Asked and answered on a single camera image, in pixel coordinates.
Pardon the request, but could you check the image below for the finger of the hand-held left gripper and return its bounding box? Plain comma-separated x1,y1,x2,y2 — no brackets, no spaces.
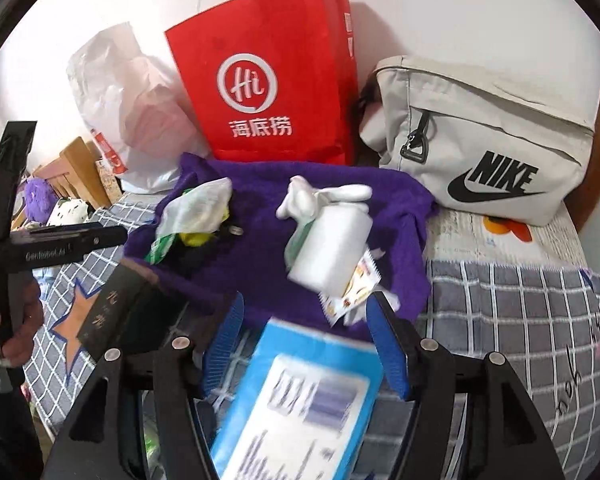
80,226,129,260

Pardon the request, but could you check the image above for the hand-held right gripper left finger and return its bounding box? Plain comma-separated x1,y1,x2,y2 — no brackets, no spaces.
42,292,246,480

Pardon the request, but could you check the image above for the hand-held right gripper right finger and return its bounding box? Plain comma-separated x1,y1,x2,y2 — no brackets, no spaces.
366,294,563,480

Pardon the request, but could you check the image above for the blue package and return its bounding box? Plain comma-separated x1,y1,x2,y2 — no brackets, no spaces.
207,317,386,480

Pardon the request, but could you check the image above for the yellow packet black print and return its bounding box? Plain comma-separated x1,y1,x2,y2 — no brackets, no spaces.
180,210,231,248

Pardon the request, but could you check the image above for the person's left hand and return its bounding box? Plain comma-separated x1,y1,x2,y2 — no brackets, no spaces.
0,277,44,368

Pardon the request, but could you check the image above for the purple fluffy toy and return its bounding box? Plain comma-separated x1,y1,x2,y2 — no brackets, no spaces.
25,177,56,226

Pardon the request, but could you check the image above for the white dotted plush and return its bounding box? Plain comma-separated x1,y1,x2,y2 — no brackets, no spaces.
47,199,88,226

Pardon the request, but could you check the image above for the white orange snack sachet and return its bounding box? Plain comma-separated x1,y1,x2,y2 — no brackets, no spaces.
320,252,398,328

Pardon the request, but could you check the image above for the brown patterned box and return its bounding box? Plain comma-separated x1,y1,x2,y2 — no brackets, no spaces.
95,157,123,193

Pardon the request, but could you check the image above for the dark box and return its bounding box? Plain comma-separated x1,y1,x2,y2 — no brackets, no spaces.
77,260,231,401

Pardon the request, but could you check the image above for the purple knitted cloth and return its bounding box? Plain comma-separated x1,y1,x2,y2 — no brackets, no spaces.
122,152,438,343

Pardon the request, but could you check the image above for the clear plastic bag green print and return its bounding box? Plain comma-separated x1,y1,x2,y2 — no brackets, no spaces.
145,177,233,266

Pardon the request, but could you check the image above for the white plastic bottle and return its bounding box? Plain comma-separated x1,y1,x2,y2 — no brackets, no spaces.
286,202,373,296

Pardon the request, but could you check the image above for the grey plaid bed sheet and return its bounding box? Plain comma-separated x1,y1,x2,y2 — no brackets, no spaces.
10,195,600,480

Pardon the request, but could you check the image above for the white plastic bag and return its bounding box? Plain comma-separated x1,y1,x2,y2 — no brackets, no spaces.
66,22,213,195

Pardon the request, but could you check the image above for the beige sling bag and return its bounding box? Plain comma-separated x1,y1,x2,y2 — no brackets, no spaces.
357,55,597,226

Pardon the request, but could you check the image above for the red paper bag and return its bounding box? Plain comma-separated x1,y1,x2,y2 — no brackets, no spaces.
164,0,359,167

